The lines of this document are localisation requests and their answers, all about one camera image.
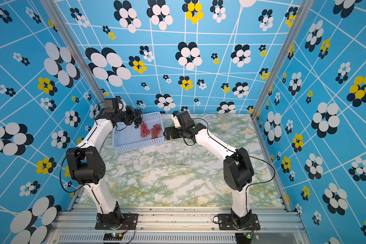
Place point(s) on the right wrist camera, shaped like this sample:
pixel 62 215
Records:
pixel 182 119

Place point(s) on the aluminium front rail frame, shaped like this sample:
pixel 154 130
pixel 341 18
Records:
pixel 179 225

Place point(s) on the red grape bunch left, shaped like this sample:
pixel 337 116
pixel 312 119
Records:
pixel 144 130

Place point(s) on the green circuit board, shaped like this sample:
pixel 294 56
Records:
pixel 109 238
pixel 244 238

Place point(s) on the left green circuit board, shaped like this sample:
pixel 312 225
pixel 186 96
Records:
pixel 109 238

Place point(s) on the black grape bunch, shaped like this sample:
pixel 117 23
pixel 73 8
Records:
pixel 138 118

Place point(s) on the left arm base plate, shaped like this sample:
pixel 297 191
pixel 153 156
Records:
pixel 111 221

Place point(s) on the right green circuit board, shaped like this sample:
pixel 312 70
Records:
pixel 244 238

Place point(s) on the light blue perforated plastic basket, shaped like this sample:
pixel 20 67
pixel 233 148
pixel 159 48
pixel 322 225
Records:
pixel 127 138

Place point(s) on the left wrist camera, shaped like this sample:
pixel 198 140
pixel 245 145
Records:
pixel 111 105

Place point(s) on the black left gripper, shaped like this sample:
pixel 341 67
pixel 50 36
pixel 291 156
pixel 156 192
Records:
pixel 131 112

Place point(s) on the red grape bunch right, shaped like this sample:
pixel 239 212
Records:
pixel 155 131

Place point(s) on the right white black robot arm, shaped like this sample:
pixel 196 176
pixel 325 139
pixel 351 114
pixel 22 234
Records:
pixel 237 167

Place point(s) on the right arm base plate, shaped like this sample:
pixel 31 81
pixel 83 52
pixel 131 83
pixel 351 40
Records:
pixel 233 222

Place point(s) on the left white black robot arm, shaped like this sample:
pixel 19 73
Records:
pixel 87 167

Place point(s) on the red grape bunch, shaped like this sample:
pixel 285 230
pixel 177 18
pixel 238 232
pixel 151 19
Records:
pixel 144 130
pixel 155 131

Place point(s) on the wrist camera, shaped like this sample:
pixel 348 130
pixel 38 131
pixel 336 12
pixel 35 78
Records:
pixel 111 105
pixel 182 119

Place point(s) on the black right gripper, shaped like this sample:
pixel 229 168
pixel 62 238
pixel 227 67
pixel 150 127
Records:
pixel 173 130

